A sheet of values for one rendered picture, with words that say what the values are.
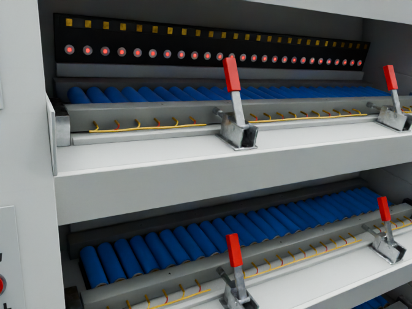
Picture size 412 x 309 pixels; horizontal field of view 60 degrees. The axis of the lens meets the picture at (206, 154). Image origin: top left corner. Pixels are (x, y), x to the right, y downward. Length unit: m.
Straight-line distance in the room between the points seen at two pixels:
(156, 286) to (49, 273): 0.15
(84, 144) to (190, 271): 0.19
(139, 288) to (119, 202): 0.13
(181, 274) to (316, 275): 0.19
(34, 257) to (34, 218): 0.03
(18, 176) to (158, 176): 0.11
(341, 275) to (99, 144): 0.36
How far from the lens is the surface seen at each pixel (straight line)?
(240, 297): 0.41
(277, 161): 0.38
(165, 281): 0.42
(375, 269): 0.57
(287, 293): 0.47
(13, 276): 0.30
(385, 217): 0.58
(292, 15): 0.67
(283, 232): 0.54
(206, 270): 0.44
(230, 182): 0.35
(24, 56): 0.28
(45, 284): 0.31
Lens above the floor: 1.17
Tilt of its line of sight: 8 degrees down
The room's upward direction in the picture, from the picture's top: 2 degrees counter-clockwise
